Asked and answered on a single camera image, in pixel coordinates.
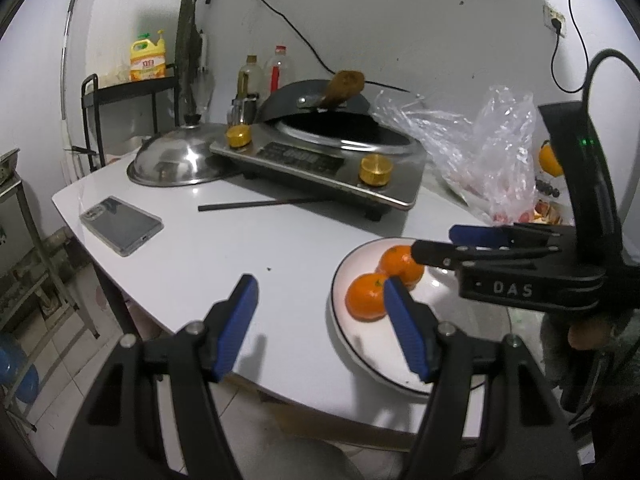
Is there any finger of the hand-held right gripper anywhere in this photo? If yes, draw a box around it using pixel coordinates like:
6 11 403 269
411 239 576 273
448 222 578 251

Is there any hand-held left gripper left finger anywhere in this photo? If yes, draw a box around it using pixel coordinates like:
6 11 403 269
56 274 261 480

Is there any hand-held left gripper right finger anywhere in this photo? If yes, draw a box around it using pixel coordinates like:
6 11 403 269
382 276 586 480

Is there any small tangerine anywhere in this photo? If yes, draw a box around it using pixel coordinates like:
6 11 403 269
378 245 426 291
345 273 391 321

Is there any white plate with dark rim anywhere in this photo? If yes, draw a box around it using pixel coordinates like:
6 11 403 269
330 236 511 396

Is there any clear plastic bag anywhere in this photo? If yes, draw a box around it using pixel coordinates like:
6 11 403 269
372 84 543 226

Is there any person's right forearm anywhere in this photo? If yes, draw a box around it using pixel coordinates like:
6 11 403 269
540 310 640 480

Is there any person's right hand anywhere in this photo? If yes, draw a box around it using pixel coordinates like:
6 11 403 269
568 317 619 352

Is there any large orange with stem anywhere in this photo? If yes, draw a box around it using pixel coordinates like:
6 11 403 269
539 140 563 177

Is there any black chopstick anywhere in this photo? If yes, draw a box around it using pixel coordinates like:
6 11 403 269
198 195 332 212

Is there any smartphone in clear case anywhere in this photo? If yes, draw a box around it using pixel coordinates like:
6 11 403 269
79 196 165 258

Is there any steel induction cooker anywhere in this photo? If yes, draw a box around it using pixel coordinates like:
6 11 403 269
209 112 426 222

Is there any domed steel wok lid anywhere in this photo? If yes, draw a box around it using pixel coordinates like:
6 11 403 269
126 115 236 187

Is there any blue water bottle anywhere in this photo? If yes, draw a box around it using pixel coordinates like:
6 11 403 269
0 332 41 403

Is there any red-capped plastic bottle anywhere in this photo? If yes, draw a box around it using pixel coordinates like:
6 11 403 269
263 45 293 96

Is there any cooking oil bottle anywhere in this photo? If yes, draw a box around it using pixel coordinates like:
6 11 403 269
236 55 263 103

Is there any black metal rack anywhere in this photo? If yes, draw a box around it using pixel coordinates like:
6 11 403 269
81 62 181 171

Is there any yellow detergent bottle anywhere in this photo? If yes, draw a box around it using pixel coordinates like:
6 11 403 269
130 29 167 82

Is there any grey metal rod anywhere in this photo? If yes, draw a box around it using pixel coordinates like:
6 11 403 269
60 0 81 121

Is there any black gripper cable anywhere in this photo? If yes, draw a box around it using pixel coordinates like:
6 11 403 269
582 49 640 106

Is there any black hood power cable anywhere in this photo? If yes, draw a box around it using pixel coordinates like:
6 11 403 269
550 0 593 95

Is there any white wall socket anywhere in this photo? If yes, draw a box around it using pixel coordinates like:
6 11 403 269
544 4 568 38

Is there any black wok with wooden handle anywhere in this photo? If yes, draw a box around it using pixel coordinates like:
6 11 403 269
256 70 373 123

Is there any folded umbrella with hook handle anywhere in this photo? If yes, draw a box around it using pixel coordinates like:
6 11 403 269
187 0 217 121

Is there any black cooker power cable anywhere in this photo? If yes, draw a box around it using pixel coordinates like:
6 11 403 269
250 0 413 95

